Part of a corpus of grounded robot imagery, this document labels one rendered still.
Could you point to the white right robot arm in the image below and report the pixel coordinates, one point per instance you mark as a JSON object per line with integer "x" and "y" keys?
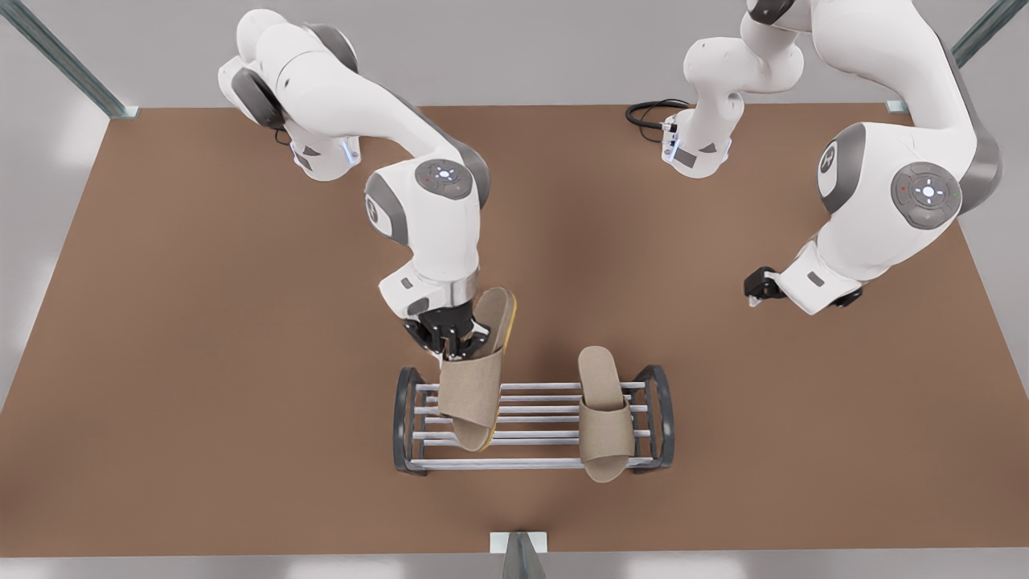
{"x": 338, "y": 88}

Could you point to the beige slipper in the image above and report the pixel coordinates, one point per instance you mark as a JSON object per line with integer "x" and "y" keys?
{"x": 477, "y": 378}
{"x": 603, "y": 418}

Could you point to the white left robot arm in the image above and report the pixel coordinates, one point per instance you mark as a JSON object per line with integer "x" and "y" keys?
{"x": 892, "y": 185}

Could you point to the silver frame post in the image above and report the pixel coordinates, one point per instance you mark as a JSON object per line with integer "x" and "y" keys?
{"x": 521, "y": 555}
{"x": 965, "y": 44}
{"x": 68, "y": 64}

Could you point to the black and silver shoe rack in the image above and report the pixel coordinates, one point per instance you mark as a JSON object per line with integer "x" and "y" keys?
{"x": 530, "y": 434}

